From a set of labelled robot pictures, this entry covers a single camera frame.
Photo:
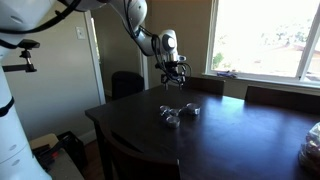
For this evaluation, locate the black stereo camera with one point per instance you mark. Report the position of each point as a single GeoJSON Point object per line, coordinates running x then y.
{"type": "Point", "coordinates": [30, 44]}

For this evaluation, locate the white light switch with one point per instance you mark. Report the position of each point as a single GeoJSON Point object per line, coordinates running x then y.
{"type": "Point", "coordinates": [80, 33]}

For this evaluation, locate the large steel measuring cup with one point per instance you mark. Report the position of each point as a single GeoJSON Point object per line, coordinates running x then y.
{"type": "Point", "coordinates": [193, 109]}

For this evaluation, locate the clear plastic bag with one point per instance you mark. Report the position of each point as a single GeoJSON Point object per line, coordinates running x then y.
{"type": "Point", "coordinates": [311, 150]}

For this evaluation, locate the black plastic crate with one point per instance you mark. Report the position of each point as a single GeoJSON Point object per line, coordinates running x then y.
{"type": "Point", "coordinates": [75, 150]}

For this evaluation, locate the black and red tool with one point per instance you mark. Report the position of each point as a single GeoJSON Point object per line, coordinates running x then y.
{"type": "Point", "coordinates": [46, 156]}

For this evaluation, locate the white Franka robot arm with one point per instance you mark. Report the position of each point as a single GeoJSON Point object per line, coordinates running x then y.
{"type": "Point", "coordinates": [20, 100]}

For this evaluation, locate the grey robot stand platform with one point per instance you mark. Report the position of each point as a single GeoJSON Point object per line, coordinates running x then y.
{"type": "Point", "coordinates": [65, 168]}

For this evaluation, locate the white framed window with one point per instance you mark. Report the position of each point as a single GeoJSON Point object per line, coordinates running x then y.
{"type": "Point", "coordinates": [308, 53]}

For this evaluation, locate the one-third steel measuring cup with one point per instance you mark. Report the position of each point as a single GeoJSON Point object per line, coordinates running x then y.
{"type": "Point", "coordinates": [164, 110]}

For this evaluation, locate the half steel measuring cup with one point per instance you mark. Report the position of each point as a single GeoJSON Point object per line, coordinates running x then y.
{"type": "Point", "coordinates": [173, 122]}

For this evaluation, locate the white door frame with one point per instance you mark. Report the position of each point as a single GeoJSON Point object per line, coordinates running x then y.
{"type": "Point", "coordinates": [100, 83]}

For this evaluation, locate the smallest steel measuring cup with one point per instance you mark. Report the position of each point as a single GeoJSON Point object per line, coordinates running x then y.
{"type": "Point", "coordinates": [175, 112]}

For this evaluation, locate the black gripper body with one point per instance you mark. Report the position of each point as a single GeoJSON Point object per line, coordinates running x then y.
{"type": "Point", "coordinates": [173, 70]}

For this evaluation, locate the white baseboard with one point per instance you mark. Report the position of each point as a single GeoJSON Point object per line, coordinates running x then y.
{"type": "Point", "coordinates": [88, 137]}

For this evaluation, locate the blue item on sill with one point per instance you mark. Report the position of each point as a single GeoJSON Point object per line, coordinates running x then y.
{"type": "Point", "coordinates": [226, 74]}

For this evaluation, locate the curved-back wooden dining chair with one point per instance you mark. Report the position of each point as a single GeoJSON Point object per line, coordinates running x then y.
{"type": "Point", "coordinates": [140, 166]}

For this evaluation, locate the dark wooden dining chair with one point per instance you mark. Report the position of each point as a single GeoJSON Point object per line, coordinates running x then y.
{"type": "Point", "coordinates": [283, 98]}
{"type": "Point", "coordinates": [203, 86]}

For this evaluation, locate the beige box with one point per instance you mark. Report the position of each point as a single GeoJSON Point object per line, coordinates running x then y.
{"type": "Point", "coordinates": [43, 140]}

